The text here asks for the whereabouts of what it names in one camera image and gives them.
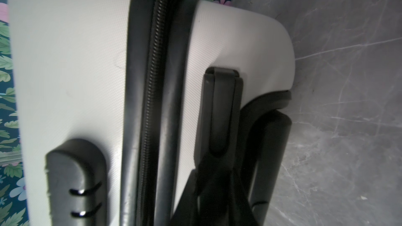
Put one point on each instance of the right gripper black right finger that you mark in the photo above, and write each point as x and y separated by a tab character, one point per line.
240	213

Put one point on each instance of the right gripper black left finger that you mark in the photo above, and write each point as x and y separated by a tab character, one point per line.
186	213

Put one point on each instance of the white hard-shell suitcase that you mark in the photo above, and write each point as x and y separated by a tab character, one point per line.
69	78

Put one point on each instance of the aluminium frame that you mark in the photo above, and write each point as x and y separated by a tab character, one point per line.
7	158

